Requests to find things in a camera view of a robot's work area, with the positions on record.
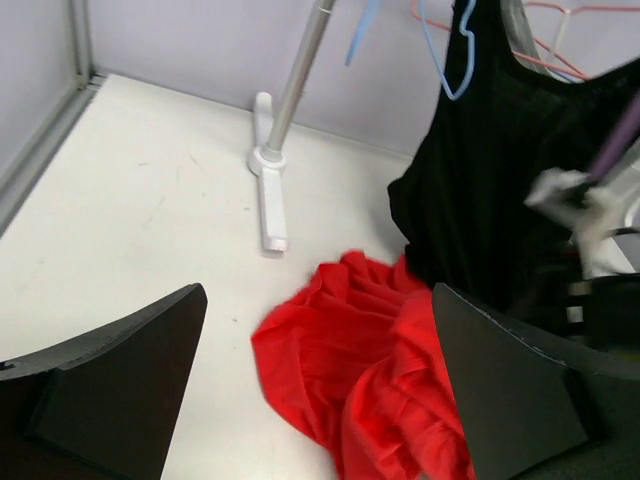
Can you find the black tank top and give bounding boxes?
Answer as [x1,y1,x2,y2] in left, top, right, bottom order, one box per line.
[388,1,639,311]

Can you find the grey tank top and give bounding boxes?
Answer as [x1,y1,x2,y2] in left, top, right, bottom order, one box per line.
[500,1,586,83]

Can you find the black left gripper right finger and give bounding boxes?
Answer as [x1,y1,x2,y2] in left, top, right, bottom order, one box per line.
[433,284,639,479]

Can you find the pink hanger under white top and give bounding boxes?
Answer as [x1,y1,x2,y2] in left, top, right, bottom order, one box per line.
[523,0,639,81]

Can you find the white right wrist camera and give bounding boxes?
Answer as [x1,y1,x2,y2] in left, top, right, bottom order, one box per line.
[525,167,639,279]

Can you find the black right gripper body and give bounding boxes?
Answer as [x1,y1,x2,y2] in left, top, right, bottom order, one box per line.
[529,239,640,351]

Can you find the aluminium corner frame post left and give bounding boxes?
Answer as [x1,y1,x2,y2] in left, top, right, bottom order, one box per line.
[1,1,102,230]

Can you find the silver clothes rack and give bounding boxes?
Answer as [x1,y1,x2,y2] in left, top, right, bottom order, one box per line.
[247,0,335,255]

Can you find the pink hanger under black top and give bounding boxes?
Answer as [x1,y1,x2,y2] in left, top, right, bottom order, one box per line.
[410,0,453,32]

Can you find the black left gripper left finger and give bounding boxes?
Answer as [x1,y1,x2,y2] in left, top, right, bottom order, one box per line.
[1,284,207,479]

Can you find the light blue hanger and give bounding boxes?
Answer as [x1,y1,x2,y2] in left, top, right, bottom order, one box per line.
[345,0,381,67]

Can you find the red tank top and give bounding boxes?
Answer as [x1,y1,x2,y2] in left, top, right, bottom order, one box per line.
[251,251,475,479]

